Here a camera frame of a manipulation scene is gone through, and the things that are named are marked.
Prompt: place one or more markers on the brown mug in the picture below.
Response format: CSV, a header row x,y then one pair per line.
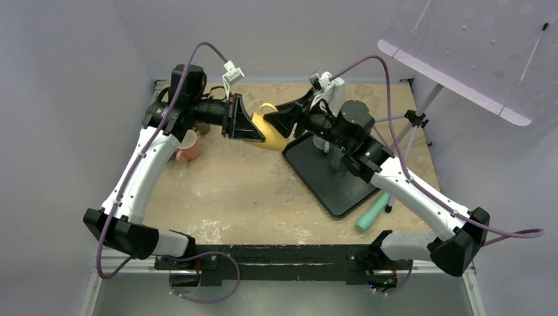
x,y
202,128

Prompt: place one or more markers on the black serving tray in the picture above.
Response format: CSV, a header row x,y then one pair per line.
x,y
339,192

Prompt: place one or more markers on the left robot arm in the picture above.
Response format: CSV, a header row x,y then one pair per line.
x,y
118,223

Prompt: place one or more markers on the pink mug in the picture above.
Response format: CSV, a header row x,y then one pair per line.
x,y
189,149

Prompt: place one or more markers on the light grey mug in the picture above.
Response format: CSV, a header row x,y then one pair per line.
x,y
321,144

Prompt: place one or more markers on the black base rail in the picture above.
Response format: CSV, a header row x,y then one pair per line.
x,y
353,264

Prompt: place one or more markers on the yellow mug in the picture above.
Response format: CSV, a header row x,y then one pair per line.
x,y
273,140

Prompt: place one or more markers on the teal bottle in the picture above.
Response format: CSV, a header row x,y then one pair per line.
x,y
366,220

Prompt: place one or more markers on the white perforated board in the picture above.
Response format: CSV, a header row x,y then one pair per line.
x,y
500,55

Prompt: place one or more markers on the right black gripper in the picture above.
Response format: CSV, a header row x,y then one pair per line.
x,y
284,120

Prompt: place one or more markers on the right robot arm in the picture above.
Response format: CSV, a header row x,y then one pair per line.
x,y
457,233

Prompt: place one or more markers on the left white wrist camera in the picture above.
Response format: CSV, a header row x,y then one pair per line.
x,y
232,75

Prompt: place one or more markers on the white metronome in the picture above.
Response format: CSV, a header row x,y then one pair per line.
x,y
338,95

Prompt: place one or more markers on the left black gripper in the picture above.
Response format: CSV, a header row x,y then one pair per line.
x,y
235,122

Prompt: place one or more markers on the dark teal mug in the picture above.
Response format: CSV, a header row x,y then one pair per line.
x,y
336,159

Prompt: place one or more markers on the tripod stand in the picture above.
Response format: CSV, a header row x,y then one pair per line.
x,y
416,120

